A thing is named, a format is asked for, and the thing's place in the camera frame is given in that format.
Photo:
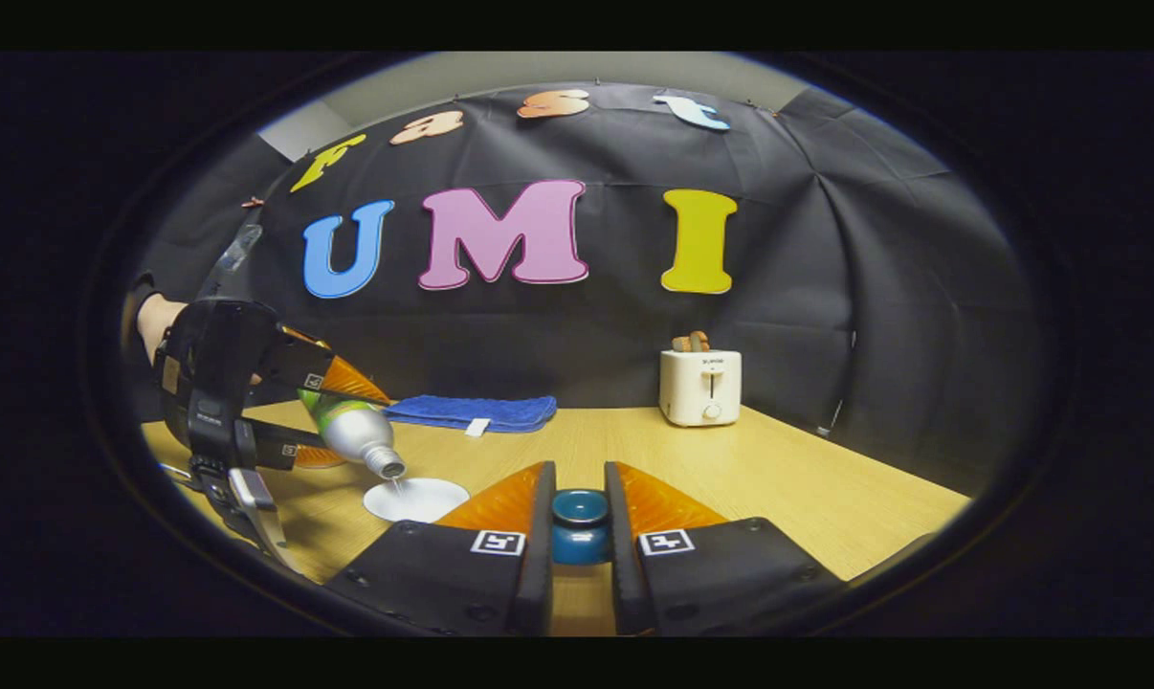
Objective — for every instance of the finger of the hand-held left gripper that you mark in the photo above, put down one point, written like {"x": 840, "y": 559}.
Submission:
{"x": 299, "y": 359}
{"x": 271, "y": 445}

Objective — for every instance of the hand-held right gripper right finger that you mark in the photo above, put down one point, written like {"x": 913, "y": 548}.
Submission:
{"x": 625, "y": 565}

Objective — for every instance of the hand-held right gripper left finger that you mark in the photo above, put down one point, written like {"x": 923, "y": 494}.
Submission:
{"x": 537, "y": 565}

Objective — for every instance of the blue teacup lid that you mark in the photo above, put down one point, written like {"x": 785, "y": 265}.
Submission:
{"x": 580, "y": 536}

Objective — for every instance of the green label silver water bottle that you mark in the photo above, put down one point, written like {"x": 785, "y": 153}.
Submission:
{"x": 357, "y": 431}

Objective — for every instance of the blue teacup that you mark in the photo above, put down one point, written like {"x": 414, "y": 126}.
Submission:
{"x": 424, "y": 502}

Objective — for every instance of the folded blue towel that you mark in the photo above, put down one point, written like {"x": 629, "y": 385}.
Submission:
{"x": 472, "y": 411}

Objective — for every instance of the white toaster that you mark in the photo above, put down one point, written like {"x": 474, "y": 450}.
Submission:
{"x": 697, "y": 392}

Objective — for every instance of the bread slice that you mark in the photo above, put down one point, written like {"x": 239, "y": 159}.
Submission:
{"x": 692, "y": 342}

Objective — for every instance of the black backdrop cloth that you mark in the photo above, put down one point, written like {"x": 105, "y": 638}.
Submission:
{"x": 587, "y": 335}

